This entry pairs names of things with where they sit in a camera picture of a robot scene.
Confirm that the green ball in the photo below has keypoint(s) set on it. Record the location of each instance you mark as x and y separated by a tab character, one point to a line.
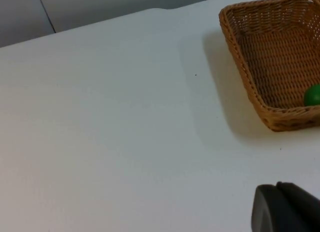
313	95

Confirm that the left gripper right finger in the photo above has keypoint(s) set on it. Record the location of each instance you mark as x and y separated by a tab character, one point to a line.
302	204

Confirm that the pale brown wicker basket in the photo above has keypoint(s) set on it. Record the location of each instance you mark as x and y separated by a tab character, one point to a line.
272	67

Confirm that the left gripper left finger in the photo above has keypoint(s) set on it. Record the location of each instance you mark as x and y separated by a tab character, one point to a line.
272	212

